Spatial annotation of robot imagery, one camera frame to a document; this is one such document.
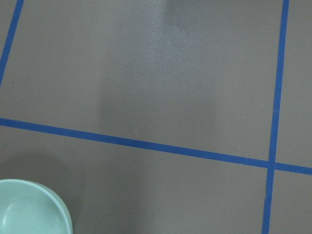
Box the green bowl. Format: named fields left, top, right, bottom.
left=0, top=179, right=73, bottom=234

